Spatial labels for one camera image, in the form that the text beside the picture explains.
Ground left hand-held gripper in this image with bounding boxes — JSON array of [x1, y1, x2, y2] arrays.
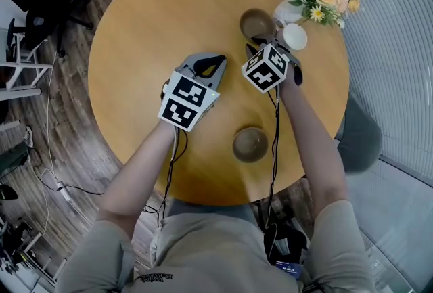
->
[[157, 53, 228, 133]]

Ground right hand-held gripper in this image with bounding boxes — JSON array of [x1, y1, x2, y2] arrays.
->
[[241, 35, 304, 94]]

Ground person's left forearm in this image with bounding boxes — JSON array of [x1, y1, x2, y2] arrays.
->
[[96, 120, 177, 240]]

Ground person's right forearm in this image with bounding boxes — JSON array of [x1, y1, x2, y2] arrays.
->
[[279, 76, 349, 218]]

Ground white mug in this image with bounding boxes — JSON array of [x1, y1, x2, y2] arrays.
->
[[282, 22, 309, 51]]

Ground white vase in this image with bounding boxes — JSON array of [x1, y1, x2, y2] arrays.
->
[[272, 0, 305, 27]]

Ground white window blinds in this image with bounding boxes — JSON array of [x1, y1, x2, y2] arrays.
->
[[304, 0, 433, 191]]

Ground grey armchair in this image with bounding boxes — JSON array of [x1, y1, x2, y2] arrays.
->
[[334, 93, 383, 174]]

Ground person's grey-blue trousers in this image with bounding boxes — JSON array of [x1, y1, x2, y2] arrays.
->
[[165, 198, 258, 218]]

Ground white folding stool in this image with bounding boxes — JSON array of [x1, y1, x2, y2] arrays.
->
[[0, 17, 53, 93]]

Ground white desk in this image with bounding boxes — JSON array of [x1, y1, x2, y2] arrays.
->
[[0, 0, 42, 132]]

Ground white power strip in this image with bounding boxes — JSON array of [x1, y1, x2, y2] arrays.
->
[[55, 181, 70, 200]]

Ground person's grey t-shirt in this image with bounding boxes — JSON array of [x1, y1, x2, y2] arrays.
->
[[55, 200, 376, 293]]

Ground phone with blue screen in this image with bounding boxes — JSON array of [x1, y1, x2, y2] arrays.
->
[[275, 260, 302, 281]]

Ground black oval object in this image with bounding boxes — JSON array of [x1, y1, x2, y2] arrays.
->
[[0, 184, 20, 201]]

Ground right hand-held gripper cable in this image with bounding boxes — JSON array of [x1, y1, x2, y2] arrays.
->
[[265, 87, 282, 252]]

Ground hand-held gripper cable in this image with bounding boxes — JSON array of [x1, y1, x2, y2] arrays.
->
[[265, 87, 282, 252], [143, 127, 189, 228]]

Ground left hand-held gripper cable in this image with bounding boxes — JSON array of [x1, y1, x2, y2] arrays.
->
[[143, 127, 189, 228]]

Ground white floor cable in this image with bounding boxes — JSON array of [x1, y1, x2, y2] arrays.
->
[[32, 51, 68, 235]]

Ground black floor cable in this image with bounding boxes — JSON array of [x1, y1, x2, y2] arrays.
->
[[33, 166, 104, 196]]

